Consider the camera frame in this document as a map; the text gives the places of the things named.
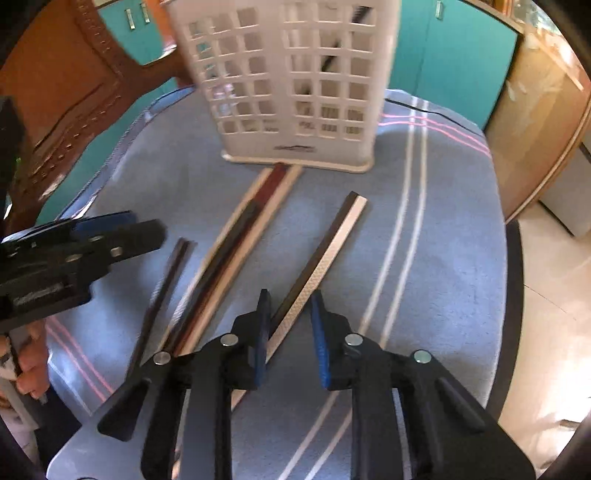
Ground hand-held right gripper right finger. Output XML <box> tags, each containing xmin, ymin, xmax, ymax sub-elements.
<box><xmin>310</xmin><ymin>293</ymin><xmax>536</xmax><ymax>480</ymax></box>

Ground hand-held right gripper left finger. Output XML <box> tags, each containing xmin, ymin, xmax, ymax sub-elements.
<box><xmin>97</xmin><ymin>289</ymin><xmax>273</xmax><ymax>480</ymax></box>

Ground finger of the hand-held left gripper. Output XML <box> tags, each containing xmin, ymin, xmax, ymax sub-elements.
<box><xmin>28</xmin><ymin>211</ymin><xmax>137</xmax><ymax>246</ymax></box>
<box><xmin>69</xmin><ymin>219</ymin><xmax>167</xmax><ymax>281</ymax></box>

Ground dark brown chopstick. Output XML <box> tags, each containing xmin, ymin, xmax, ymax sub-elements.
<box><xmin>137</xmin><ymin>239</ymin><xmax>197</xmax><ymax>366</ymax></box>
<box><xmin>126</xmin><ymin>237</ymin><xmax>185</xmax><ymax>372</ymax></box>

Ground black chopstick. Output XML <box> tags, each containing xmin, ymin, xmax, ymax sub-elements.
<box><xmin>166</xmin><ymin>200</ymin><xmax>262</xmax><ymax>356</ymax></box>
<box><xmin>270</xmin><ymin>191</ymin><xmax>361</xmax><ymax>330</ymax></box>
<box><xmin>318</xmin><ymin>0</ymin><xmax>370</xmax><ymax>75</ymax></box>

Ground beige chopstick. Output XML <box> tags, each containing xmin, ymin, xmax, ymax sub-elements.
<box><xmin>175</xmin><ymin>165</ymin><xmax>304</xmax><ymax>358</ymax></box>
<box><xmin>157</xmin><ymin>167</ymin><xmax>275</xmax><ymax>356</ymax></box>

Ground silver patterned chopstick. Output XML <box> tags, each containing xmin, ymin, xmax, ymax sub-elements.
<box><xmin>230</xmin><ymin>196</ymin><xmax>370</xmax><ymax>411</ymax></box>

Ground white plastic utensil basket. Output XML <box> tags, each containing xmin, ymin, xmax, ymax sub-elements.
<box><xmin>159</xmin><ymin>0</ymin><xmax>402</xmax><ymax>175</ymax></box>

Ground person's left hand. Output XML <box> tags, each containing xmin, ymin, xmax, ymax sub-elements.
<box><xmin>15</xmin><ymin>320</ymin><xmax>52</xmax><ymax>401</ymax></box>

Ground blue striped towel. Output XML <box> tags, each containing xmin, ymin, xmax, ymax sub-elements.
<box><xmin>46</xmin><ymin>88</ymin><xmax>509</xmax><ymax>480</ymax></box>

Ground brown wooden chair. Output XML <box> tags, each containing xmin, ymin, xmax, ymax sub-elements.
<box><xmin>0</xmin><ymin>0</ymin><xmax>204</xmax><ymax>224</ymax></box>

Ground wooden glass cabinet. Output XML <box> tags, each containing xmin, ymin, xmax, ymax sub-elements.
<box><xmin>480</xmin><ymin>0</ymin><xmax>591</xmax><ymax>223</ymax></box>

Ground grey appliance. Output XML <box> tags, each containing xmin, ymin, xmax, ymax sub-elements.
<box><xmin>539</xmin><ymin>141</ymin><xmax>591</xmax><ymax>237</ymax></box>

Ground teal kitchen cabinets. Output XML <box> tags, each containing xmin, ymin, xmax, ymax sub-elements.
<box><xmin>37</xmin><ymin>0</ymin><xmax>522</xmax><ymax>222</ymax></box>

